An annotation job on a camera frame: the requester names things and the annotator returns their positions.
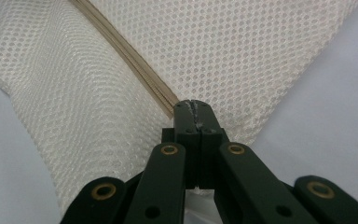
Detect light blue table mat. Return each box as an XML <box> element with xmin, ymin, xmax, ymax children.
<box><xmin>0</xmin><ymin>0</ymin><xmax>358</xmax><ymax>224</ymax></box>

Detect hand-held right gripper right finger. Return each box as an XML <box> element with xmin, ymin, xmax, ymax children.
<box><xmin>194</xmin><ymin>99</ymin><xmax>230</xmax><ymax>189</ymax></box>

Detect white mesh zipper bag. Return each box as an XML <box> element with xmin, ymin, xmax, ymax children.
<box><xmin>0</xmin><ymin>0</ymin><xmax>358</xmax><ymax>224</ymax></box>

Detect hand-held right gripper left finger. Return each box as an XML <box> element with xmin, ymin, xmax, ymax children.
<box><xmin>161</xmin><ymin>99</ymin><xmax>202</xmax><ymax>189</ymax></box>

